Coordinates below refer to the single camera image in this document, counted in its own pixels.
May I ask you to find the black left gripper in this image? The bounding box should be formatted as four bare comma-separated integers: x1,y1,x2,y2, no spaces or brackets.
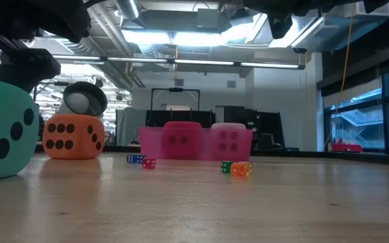
0,0,92,94

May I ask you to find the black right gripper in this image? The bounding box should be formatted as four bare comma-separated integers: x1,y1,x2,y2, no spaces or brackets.
243,0,337,40

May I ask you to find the large teal foam die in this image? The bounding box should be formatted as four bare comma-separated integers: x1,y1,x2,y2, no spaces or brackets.
0,76,40,182

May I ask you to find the large orange foam die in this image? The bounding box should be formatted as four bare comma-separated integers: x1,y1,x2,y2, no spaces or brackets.
42,113,106,160

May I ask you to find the large pink foam die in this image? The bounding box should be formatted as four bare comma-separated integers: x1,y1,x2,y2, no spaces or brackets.
210,122,249,161

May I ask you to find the small blue die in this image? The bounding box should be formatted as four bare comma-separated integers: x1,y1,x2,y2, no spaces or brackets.
126,154,147,165

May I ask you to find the pink translucent plastic bin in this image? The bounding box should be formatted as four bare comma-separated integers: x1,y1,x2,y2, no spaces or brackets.
138,126,253,162

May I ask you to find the small orange die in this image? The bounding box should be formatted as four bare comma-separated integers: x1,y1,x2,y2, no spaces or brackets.
230,161,253,178

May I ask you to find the large red foam die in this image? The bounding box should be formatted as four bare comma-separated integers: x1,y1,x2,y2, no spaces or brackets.
162,121,204,160

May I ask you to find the grey ceiling air unit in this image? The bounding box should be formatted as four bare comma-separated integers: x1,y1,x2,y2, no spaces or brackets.
196,8,221,30

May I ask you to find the long ceiling light bar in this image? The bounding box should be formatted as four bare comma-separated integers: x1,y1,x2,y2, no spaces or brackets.
0,50,306,70

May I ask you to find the black cabinet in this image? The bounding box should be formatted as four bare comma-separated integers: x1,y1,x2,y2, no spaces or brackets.
216,105,285,151

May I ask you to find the grey cover cloth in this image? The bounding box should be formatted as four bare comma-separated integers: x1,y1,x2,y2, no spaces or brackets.
115,107,147,146

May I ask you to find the black partition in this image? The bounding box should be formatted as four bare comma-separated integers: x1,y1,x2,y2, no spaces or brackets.
146,109,215,128

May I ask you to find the small red die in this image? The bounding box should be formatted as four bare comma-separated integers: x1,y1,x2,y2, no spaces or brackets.
142,157,157,170

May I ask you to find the yellow hanging cable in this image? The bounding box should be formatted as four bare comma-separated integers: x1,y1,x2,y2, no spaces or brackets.
340,16,353,99

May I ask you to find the silver round ventilation duct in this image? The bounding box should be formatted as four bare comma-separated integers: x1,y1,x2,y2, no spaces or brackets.
115,0,141,20

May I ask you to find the black gantry frame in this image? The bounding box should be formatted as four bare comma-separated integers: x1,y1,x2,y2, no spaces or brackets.
151,87,201,112

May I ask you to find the black aluminium table frame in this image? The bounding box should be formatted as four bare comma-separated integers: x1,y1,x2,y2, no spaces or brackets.
34,144,389,167

